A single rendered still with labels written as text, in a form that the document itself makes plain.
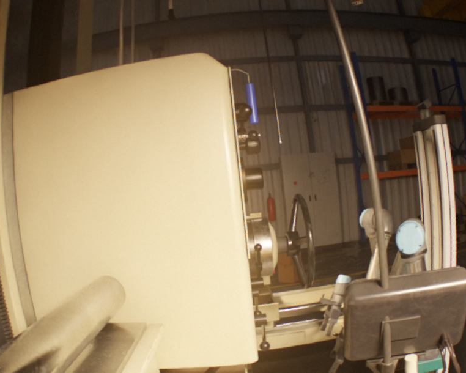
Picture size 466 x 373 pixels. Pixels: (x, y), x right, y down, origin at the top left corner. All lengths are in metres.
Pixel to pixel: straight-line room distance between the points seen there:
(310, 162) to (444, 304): 7.66
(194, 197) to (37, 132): 0.50
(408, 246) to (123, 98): 1.06
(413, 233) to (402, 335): 0.54
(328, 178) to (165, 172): 7.66
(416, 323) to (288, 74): 8.68
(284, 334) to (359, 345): 1.29
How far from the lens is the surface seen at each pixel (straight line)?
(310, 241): 1.35
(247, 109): 0.98
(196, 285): 0.99
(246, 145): 1.41
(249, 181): 1.22
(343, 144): 9.35
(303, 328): 2.26
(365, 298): 0.89
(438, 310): 0.96
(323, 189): 8.51
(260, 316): 1.18
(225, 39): 9.61
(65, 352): 0.65
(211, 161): 0.96
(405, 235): 1.42
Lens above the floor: 1.55
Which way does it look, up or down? 2 degrees down
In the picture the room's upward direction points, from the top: 6 degrees counter-clockwise
